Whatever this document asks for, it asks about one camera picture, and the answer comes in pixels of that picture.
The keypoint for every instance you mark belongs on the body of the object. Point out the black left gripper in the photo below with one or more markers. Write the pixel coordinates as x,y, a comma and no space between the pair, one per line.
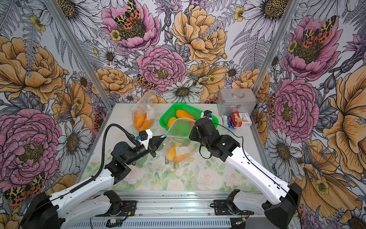
156,143

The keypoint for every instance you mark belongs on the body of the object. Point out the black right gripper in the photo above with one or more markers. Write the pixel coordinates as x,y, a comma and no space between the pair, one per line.
193,136

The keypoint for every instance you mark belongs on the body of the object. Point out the blue white small packet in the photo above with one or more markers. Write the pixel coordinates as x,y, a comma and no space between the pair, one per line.
227,122

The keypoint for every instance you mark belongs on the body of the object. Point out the pile of clear zip bags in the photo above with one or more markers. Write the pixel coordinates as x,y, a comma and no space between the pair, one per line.
159,163

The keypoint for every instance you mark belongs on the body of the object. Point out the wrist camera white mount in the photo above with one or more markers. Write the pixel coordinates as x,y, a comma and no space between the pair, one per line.
144,137
206,114

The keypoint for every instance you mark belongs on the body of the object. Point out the red white snack box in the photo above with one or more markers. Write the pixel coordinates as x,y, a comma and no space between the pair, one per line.
240,119

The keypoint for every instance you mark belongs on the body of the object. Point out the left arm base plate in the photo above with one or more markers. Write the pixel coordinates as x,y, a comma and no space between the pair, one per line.
122,209

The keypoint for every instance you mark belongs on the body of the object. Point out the clear zip-top bag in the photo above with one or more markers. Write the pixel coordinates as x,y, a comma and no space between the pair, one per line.
183,141
145,105

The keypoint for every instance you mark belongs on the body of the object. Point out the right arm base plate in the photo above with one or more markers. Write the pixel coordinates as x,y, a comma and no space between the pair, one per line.
223,208

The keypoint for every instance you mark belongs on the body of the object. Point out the aluminium front rail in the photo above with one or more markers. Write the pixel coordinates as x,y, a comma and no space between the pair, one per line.
181,205

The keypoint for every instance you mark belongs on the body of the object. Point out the green plastic basket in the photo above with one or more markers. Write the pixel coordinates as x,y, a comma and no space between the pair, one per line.
179,119

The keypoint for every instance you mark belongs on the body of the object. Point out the silver metal case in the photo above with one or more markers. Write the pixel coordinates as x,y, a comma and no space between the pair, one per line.
235,99

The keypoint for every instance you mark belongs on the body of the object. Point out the yellow wrinkled mango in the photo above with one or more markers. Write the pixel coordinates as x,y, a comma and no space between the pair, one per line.
170,122

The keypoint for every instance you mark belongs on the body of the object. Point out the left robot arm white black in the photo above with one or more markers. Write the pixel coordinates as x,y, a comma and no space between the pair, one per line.
65,208

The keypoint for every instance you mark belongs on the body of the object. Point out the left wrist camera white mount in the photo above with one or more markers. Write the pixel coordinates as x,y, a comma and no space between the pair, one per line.
144,137

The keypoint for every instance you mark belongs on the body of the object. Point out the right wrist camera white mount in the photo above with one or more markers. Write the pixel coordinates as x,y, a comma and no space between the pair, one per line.
206,114

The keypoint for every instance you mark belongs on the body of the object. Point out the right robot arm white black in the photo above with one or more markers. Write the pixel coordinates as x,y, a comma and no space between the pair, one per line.
282,199

